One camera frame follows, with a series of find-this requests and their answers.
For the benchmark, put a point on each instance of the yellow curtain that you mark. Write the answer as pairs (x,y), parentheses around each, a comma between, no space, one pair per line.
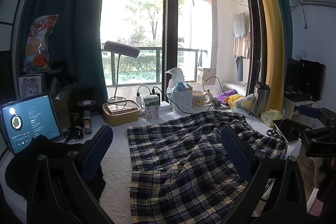
(275,53)

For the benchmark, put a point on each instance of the green white milk carton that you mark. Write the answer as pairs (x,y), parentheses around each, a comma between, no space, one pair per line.
(151,105)

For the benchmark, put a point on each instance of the blue plaid pants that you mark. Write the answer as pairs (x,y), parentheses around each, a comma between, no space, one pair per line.
(181,172)

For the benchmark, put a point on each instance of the teal curtain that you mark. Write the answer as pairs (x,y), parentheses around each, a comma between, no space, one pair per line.
(75,40)

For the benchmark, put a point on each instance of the black scissors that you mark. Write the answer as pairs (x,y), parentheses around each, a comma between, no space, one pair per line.
(274,132)

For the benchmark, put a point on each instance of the snack chip bag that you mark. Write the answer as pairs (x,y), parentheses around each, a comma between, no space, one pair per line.
(37,46)

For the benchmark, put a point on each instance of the black spray can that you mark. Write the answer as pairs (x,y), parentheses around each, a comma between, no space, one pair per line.
(87,128)

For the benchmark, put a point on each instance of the black open case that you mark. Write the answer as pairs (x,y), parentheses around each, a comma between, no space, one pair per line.
(304,80)

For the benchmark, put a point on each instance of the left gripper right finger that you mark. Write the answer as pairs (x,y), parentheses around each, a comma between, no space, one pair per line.
(286,202)

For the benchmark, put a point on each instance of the hanging laundry clothes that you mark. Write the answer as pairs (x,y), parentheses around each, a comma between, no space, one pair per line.
(241,31)

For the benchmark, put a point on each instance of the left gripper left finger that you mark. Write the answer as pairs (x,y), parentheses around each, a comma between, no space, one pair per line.
(60,193)

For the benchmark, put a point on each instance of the yellow tissue pack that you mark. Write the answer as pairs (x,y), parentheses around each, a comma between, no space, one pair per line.
(269,116)

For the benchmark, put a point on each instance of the black folded garment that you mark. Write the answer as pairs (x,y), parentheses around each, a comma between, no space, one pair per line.
(20,172)

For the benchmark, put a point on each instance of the tablet with lit screen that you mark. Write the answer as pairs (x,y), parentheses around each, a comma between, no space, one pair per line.
(28,118)

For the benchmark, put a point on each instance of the yellow plastic bag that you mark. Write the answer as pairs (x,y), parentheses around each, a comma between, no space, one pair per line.
(231,99)

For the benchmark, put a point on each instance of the steel thermos tumbler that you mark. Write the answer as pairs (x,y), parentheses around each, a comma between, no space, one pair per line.
(260,98)

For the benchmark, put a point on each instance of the white perforated plastic basket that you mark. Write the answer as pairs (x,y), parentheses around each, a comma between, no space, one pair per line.
(181,101)

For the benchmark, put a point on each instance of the white yellow wipes packet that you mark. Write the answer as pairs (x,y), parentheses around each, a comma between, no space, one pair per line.
(243,105)

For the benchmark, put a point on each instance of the white bear mug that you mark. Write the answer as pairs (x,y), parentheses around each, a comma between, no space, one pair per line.
(201,98)

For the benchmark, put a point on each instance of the white plastic bag in basket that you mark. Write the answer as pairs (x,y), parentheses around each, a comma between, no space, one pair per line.
(176,76)

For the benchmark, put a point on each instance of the white bear printed box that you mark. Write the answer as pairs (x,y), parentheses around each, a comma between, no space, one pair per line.
(31,85)

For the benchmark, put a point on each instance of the purple cloth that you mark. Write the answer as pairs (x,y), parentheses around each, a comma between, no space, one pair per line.
(221,97)

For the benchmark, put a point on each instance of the brown lidded food container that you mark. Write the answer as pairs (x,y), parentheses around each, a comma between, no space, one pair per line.
(121,112)

